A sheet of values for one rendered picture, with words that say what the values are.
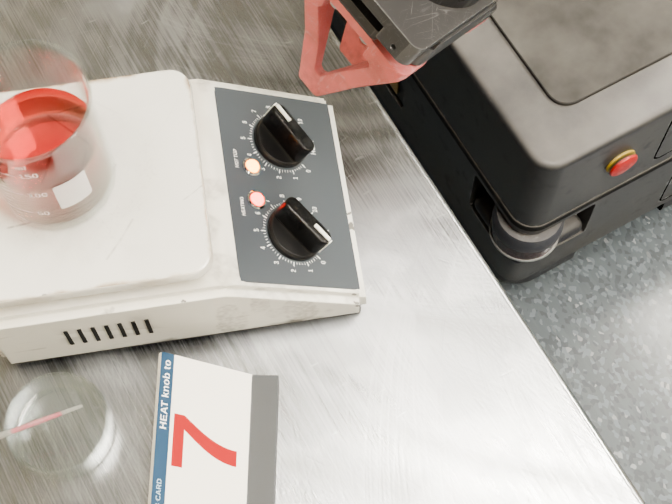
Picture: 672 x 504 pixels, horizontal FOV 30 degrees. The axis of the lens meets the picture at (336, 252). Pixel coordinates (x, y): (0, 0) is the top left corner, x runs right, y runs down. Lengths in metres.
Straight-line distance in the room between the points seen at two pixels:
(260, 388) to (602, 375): 0.87
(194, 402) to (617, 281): 0.96
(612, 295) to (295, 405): 0.90
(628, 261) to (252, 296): 0.97
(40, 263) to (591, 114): 0.71
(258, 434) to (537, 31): 0.68
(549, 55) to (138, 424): 0.69
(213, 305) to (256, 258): 0.03
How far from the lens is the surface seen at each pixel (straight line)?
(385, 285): 0.71
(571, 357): 1.51
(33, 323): 0.65
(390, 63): 0.57
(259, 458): 0.68
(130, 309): 0.64
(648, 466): 1.49
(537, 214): 1.29
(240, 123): 0.69
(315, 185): 0.69
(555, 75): 1.24
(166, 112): 0.67
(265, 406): 0.69
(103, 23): 0.81
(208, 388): 0.67
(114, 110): 0.67
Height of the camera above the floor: 1.41
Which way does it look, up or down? 67 degrees down
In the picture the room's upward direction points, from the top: 1 degrees counter-clockwise
